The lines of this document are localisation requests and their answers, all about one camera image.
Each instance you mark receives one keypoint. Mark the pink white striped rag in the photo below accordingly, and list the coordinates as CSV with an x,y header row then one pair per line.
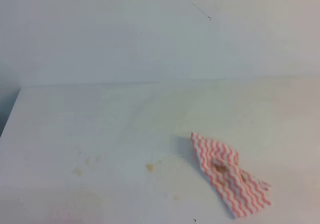
x,y
241,192

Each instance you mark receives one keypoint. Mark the brown coffee stain puddle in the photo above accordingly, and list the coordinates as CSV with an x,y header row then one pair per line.
x,y
150,167

